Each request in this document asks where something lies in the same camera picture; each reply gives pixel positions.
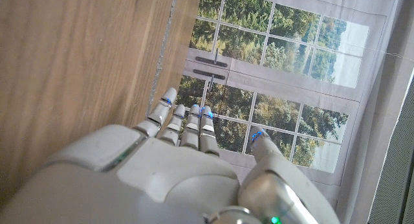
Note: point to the grey tape outline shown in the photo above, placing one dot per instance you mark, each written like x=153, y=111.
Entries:
x=160, y=55

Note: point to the printed window backdrop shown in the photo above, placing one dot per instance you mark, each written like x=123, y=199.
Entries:
x=275, y=72

